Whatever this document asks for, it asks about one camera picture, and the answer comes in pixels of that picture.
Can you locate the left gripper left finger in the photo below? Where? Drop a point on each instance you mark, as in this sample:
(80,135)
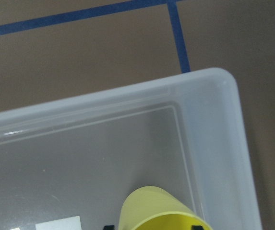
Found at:
(109,227)

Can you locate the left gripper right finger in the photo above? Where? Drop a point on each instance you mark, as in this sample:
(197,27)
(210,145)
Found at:
(196,227)

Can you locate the yellow plastic cup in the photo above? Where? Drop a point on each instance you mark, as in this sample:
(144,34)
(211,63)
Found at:
(153,208)

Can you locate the clear plastic bin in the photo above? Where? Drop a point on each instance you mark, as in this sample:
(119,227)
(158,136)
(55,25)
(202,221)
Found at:
(76,160)

